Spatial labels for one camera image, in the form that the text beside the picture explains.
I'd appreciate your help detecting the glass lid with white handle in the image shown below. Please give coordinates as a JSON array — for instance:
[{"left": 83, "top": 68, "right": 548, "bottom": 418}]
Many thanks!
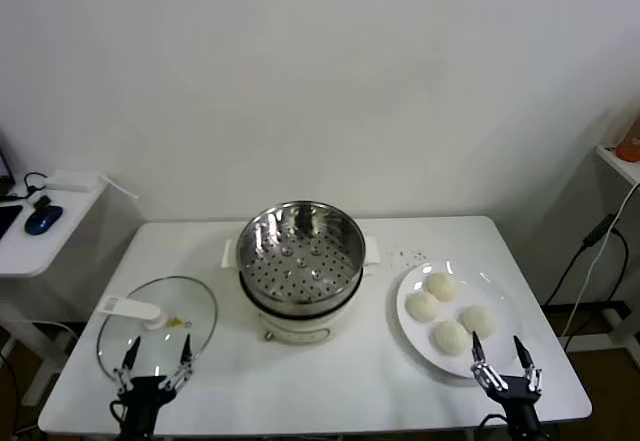
[{"left": 96, "top": 275, "right": 220, "bottom": 387}]

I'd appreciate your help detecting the cream electric cooker base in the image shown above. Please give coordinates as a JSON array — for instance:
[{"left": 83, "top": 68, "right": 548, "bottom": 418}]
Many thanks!
[{"left": 256, "top": 310, "right": 332, "bottom": 346}]

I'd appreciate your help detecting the thin white cable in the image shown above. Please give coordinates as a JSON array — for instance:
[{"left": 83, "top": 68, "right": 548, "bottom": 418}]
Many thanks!
[{"left": 98, "top": 174, "right": 141, "bottom": 201}]

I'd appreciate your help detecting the thin black looped cable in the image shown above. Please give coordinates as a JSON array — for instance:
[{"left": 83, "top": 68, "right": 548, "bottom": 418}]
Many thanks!
[{"left": 23, "top": 171, "right": 51, "bottom": 197}]

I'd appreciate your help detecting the white power cable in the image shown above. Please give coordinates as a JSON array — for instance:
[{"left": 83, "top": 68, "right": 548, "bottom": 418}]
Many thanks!
[{"left": 562, "top": 188, "right": 640, "bottom": 338}]

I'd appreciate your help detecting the black flat tablet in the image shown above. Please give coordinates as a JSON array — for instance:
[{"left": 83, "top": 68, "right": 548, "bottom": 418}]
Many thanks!
[{"left": 0, "top": 204, "right": 24, "bottom": 240}]

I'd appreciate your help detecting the black power cable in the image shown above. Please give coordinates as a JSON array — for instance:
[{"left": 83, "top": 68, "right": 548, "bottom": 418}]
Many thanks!
[{"left": 542, "top": 228, "right": 631, "bottom": 308}]

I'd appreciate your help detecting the orange bottle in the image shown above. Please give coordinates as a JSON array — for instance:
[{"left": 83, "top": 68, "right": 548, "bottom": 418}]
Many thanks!
[{"left": 614, "top": 115, "right": 640, "bottom": 162}]

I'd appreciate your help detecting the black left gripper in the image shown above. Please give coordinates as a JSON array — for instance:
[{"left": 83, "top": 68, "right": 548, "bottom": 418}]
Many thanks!
[{"left": 112, "top": 333, "right": 195, "bottom": 441}]

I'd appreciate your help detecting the white side desk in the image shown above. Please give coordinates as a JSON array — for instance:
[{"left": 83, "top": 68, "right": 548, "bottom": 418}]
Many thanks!
[{"left": 0, "top": 173, "right": 144, "bottom": 407}]

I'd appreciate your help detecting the white cable under desk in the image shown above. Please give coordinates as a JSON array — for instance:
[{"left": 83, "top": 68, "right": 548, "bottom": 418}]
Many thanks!
[{"left": 28, "top": 317, "right": 82, "bottom": 343}]

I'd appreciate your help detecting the white rectangular box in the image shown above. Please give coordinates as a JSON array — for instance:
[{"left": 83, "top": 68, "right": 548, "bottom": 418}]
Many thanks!
[{"left": 44, "top": 169, "right": 101, "bottom": 192}]

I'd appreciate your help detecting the black power adapter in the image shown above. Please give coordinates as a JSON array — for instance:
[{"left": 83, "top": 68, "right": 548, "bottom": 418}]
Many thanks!
[{"left": 583, "top": 213, "right": 618, "bottom": 249}]

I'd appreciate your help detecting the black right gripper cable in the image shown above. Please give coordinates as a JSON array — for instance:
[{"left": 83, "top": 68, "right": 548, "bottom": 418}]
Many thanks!
[{"left": 478, "top": 412, "right": 508, "bottom": 431}]

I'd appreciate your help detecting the stainless steel steamer basket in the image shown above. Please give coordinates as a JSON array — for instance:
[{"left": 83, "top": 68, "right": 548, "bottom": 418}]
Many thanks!
[{"left": 221, "top": 201, "right": 382, "bottom": 315}]

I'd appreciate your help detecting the white round plate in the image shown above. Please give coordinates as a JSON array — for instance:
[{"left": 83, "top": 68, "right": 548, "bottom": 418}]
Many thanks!
[{"left": 395, "top": 260, "right": 526, "bottom": 380}]

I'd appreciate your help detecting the white steamed baozi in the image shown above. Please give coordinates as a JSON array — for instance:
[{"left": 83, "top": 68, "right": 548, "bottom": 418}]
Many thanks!
[
  {"left": 458, "top": 305, "right": 497, "bottom": 340},
  {"left": 432, "top": 320, "right": 471, "bottom": 356},
  {"left": 405, "top": 291, "right": 441, "bottom": 323},
  {"left": 427, "top": 272, "right": 460, "bottom": 303}
]

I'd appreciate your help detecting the blue computer mouse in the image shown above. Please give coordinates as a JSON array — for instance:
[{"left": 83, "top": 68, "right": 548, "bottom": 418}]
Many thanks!
[{"left": 23, "top": 205, "right": 65, "bottom": 236}]

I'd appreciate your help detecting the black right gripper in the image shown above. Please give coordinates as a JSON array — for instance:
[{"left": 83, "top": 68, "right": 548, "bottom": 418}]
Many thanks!
[{"left": 470, "top": 330, "right": 544, "bottom": 441}]

